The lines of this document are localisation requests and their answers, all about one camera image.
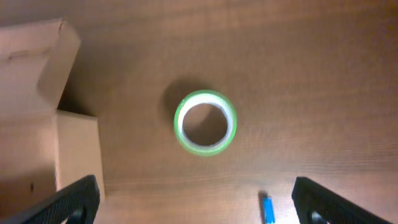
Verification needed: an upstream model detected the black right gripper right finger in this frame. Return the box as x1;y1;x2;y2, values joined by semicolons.
292;177;389;224

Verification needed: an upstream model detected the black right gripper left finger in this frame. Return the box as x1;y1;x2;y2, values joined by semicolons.
1;174;100;224

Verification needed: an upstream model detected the blue marker pen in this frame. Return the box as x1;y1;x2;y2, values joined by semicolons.
261;197;275;224

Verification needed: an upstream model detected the green tape roll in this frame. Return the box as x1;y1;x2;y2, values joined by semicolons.
174;90;238;156

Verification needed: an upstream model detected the open cardboard box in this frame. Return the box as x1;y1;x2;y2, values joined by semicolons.
1;19;104;217

